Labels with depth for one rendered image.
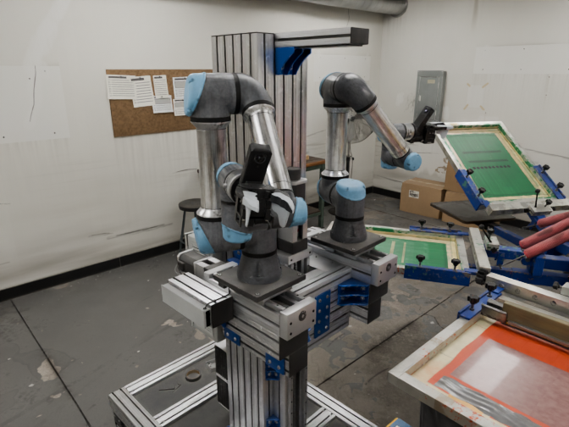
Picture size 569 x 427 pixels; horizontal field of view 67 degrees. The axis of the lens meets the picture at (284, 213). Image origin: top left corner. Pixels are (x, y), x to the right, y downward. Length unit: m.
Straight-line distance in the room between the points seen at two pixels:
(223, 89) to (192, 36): 3.63
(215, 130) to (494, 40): 5.30
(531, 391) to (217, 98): 1.30
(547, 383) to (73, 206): 3.88
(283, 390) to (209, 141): 1.14
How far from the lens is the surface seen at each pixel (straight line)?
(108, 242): 4.67
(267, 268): 1.40
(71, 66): 4.35
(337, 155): 1.80
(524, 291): 2.12
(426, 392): 1.47
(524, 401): 1.61
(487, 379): 1.65
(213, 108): 1.24
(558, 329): 1.88
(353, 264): 1.75
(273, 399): 2.05
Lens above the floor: 1.91
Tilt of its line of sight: 18 degrees down
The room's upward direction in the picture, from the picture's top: straight up
